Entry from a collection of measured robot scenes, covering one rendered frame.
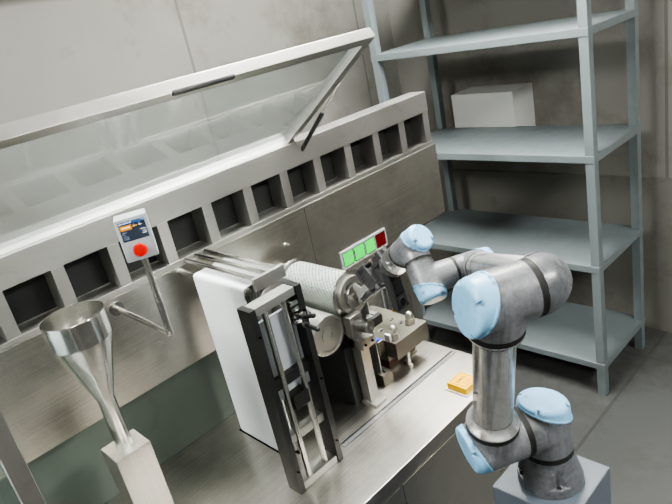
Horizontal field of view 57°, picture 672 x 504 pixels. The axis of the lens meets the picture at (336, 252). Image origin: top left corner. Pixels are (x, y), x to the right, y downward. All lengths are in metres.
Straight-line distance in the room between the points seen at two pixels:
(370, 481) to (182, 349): 0.66
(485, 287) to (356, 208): 1.19
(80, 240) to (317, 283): 0.66
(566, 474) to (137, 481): 1.00
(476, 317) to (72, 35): 2.28
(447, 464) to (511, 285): 0.91
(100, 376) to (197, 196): 0.62
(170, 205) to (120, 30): 1.41
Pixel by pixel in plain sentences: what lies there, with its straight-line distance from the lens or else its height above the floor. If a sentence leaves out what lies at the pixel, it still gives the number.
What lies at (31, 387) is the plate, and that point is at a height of 1.32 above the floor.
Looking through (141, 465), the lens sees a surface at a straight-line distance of 1.63.
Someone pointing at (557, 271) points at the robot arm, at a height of 1.51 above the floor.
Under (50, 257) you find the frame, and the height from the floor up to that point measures 1.61.
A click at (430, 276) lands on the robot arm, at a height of 1.39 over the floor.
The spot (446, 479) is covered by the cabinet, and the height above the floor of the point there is 0.70.
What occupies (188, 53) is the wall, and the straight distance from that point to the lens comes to 3.21.
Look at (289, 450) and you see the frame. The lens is 1.62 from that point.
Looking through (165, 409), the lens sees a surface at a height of 1.05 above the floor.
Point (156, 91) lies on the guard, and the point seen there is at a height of 1.95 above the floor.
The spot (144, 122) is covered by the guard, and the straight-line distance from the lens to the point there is 1.41.
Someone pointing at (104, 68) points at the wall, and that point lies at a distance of 3.01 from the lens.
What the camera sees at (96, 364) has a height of 1.42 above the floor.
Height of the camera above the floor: 2.03
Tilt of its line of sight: 21 degrees down
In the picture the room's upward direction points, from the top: 12 degrees counter-clockwise
